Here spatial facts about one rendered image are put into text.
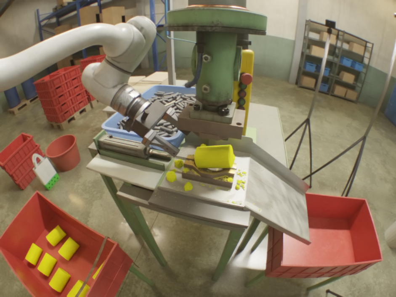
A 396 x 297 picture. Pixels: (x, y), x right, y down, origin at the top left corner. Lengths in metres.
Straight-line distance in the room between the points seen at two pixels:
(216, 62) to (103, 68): 0.33
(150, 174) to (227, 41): 0.47
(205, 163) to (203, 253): 1.08
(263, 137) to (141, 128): 0.61
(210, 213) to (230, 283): 1.02
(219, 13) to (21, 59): 0.36
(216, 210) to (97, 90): 0.49
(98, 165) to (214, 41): 0.59
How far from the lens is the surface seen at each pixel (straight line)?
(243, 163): 0.67
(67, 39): 0.43
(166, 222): 1.66
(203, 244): 1.56
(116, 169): 0.69
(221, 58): 0.39
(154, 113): 0.55
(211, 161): 0.53
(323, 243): 1.18
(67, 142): 2.78
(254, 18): 0.35
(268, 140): 0.91
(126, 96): 0.54
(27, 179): 2.87
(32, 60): 0.41
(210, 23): 0.32
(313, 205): 1.13
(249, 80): 0.61
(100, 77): 0.57
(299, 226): 0.76
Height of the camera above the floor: 1.45
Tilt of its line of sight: 39 degrees down
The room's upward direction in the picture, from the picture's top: straight up
